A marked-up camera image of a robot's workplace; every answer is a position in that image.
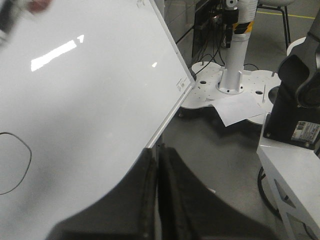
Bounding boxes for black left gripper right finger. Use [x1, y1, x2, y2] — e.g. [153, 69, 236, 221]
[158, 146, 277, 240]

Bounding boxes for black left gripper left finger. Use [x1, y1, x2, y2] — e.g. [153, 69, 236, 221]
[47, 148, 157, 240]

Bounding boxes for white whiteboard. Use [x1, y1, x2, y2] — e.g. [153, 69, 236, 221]
[0, 0, 193, 240]

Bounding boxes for white paper sheet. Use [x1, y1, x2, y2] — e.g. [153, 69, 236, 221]
[212, 92, 266, 127]

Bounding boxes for white robot stand column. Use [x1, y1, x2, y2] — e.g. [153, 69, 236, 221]
[216, 0, 258, 95]

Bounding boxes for black equipment box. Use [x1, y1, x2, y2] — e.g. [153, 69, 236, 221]
[192, 0, 223, 61]

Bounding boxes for black chair legs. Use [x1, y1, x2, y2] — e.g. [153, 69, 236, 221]
[257, 0, 295, 49]

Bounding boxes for black cable on floor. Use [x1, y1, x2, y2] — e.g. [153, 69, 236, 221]
[257, 166, 283, 221]

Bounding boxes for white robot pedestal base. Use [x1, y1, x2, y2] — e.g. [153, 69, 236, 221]
[181, 61, 281, 125]

